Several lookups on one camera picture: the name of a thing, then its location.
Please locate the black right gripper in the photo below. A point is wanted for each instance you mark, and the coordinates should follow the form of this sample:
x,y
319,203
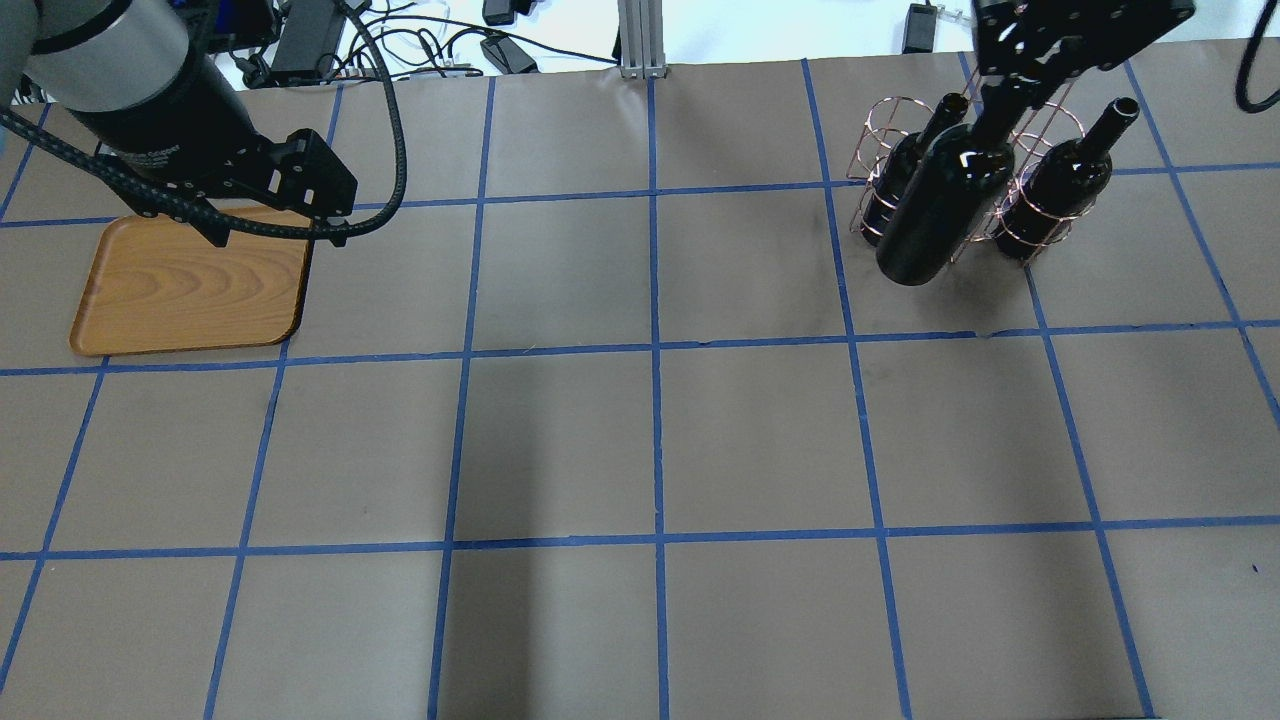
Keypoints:
x,y
1035,62

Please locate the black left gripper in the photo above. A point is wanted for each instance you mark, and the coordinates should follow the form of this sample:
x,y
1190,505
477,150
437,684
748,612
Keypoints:
x,y
165,125

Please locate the dark wine bottle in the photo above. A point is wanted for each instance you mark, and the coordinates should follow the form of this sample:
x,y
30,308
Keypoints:
x,y
890,179
1063,186
962,173

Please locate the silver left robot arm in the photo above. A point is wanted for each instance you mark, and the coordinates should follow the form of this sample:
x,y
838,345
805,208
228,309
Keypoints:
x,y
174,139

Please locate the wooden tray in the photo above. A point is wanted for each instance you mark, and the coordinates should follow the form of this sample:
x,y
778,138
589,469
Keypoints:
x,y
156,286

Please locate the black power adapter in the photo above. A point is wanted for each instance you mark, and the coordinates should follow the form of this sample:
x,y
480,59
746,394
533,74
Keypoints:
x,y
308,43
920,28

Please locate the copper wire bottle basket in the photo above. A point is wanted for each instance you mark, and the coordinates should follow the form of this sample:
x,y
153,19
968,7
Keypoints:
x,y
892,116

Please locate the aluminium frame post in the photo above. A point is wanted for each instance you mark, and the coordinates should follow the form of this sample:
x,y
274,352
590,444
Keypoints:
x,y
642,50

